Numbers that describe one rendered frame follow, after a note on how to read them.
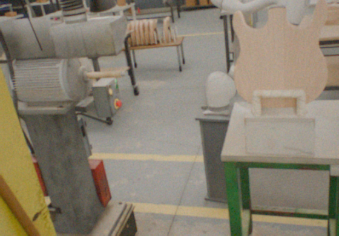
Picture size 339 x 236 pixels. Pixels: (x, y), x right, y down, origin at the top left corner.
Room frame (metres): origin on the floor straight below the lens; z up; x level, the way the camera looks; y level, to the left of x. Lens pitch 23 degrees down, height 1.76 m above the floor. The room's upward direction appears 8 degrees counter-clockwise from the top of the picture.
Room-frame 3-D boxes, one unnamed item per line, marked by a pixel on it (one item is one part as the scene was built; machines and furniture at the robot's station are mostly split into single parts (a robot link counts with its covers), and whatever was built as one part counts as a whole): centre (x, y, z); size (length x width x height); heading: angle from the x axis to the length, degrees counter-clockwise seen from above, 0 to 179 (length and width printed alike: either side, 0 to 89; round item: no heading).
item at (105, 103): (2.03, 0.43, 0.99); 0.24 x 0.21 x 0.26; 71
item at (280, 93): (1.30, -0.43, 1.20); 0.20 x 0.03 x 0.03; 69
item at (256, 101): (1.33, -0.35, 1.15); 0.03 x 0.03 x 0.09
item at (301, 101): (1.27, -0.51, 1.15); 0.03 x 0.03 x 0.09
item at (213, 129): (2.30, -0.34, 0.35); 0.28 x 0.28 x 0.70; 64
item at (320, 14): (1.29, -0.57, 1.49); 0.07 x 0.04 x 0.10; 69
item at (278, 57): (1.34, -0.45, 1.33); 0.35 x 0.04 x 0.40; 69
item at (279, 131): (1.34, -0.45, 1.02); 0.27 x 0.15 x 0.17; 70
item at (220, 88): (2.30, -0.35, 0.87); 0.18 x 0.16 x 0.22; 113
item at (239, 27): (1.38, -0.33, 1.48); 0.07 x 0.04 x 0.09; 69
